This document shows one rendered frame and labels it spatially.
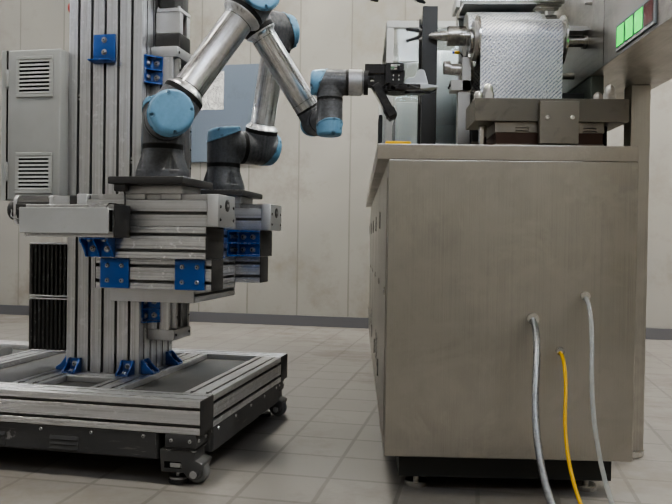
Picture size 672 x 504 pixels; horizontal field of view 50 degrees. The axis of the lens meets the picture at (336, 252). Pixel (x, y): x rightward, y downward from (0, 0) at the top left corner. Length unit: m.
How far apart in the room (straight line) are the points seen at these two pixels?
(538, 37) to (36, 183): 1.57
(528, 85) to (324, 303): 3.62
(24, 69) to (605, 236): 1.78
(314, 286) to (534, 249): 3.79
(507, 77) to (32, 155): 1.46
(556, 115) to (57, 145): 1.47
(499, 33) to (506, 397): 1.03
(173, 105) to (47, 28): 4.77
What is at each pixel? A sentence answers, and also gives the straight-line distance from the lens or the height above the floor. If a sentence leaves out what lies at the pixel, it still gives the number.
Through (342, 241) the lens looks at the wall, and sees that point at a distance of 5.52.
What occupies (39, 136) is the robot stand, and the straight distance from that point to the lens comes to 2.46.
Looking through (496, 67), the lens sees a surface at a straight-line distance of 2.21.
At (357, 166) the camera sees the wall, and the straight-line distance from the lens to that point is 5.53.
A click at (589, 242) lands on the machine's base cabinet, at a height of 0.66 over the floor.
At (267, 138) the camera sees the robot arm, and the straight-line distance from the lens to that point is 2.63.
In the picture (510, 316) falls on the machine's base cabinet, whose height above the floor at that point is 0.46.
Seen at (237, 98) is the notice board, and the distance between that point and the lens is 5.83.
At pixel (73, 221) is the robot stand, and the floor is 0.69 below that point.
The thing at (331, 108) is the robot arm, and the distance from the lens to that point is 2.12.
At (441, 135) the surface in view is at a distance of 3.21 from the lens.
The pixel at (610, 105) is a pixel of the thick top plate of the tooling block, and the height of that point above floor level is 1.01.
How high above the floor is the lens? 0.65
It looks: 1 degrees down
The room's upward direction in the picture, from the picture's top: 1 degrees clockwise
